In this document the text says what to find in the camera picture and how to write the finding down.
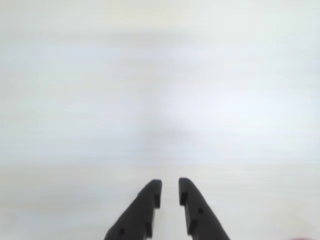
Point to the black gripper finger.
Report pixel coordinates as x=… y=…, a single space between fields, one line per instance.
x=200 y=215
x=140 y=215

